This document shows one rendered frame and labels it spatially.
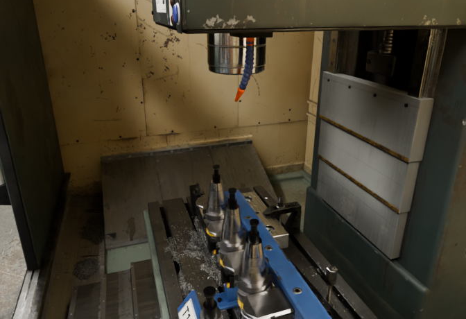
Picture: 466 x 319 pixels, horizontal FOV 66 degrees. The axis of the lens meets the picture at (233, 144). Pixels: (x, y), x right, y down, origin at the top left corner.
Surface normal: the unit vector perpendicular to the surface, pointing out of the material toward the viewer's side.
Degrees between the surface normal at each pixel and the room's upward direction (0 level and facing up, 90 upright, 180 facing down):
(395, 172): 91
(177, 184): 24
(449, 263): 90
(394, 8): 90
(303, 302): 0
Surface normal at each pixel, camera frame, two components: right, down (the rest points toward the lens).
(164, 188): 0.14, -0.74
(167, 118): 0.31, 0.33
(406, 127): -0.96, 0.10
